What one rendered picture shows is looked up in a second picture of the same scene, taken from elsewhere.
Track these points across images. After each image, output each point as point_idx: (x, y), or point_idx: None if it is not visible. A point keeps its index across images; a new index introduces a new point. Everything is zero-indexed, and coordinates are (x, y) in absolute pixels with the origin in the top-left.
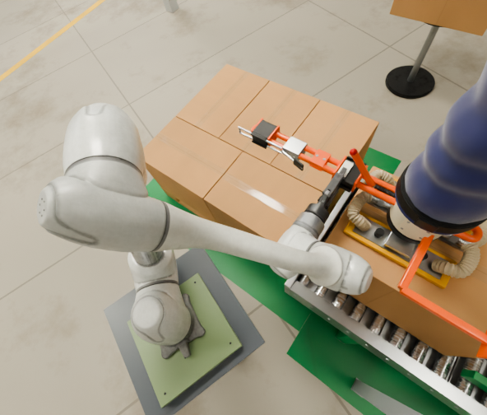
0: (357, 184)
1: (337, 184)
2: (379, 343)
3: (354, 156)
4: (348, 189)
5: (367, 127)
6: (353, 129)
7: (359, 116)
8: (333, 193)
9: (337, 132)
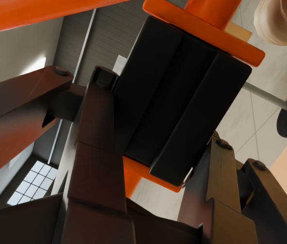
0: (194, 12)
1: (1, 82)
2: None
3: None
4: (216, 70)
5: None
6: None
7: (279, 158)
8: (74, 145)
9: None
